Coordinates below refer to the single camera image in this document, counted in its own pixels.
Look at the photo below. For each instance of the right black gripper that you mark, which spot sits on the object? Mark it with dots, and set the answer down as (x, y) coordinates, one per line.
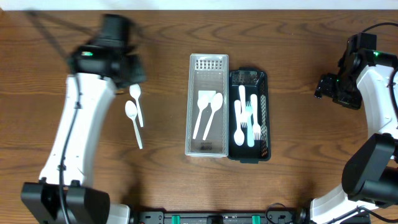
(325, 85)

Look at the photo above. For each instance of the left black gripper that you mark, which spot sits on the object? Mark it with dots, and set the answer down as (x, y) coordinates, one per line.
(134, 75)

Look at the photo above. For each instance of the white plastic spoon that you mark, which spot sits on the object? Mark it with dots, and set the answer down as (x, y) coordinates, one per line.
(131, 112)
(202, 103)
(135, 92)
(216, 104)

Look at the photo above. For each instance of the white plastic fork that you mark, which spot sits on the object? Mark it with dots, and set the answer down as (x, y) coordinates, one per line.
(242, 95)
(256, 127)

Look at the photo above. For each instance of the light blue plastic fork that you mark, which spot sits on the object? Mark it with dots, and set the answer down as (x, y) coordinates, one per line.
(250, 134)

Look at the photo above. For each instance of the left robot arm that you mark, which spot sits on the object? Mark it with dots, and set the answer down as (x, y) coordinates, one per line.
(98, 69)

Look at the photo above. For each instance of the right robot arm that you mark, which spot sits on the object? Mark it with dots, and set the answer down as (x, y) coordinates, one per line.
(367, 79)

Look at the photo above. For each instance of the clear perforated plastic basket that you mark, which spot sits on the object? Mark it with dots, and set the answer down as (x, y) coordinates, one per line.
(208, 75)

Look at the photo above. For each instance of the black perforated plastic basket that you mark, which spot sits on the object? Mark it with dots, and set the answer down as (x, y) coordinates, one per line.
(255, 82)

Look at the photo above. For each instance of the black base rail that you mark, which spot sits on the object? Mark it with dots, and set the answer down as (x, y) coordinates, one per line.
(276, 213)

